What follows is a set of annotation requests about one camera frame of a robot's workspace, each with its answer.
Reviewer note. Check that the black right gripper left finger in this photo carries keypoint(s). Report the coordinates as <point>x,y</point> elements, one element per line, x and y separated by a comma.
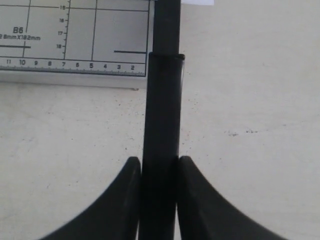
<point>114,215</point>

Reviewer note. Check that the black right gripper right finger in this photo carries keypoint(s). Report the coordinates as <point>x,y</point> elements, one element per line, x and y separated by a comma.
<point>204,214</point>

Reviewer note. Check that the grey metal paper cutter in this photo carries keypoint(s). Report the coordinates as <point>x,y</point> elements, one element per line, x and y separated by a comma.
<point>85,85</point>

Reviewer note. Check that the white paper sheet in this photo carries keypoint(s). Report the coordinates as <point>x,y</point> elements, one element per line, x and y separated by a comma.
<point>199,2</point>

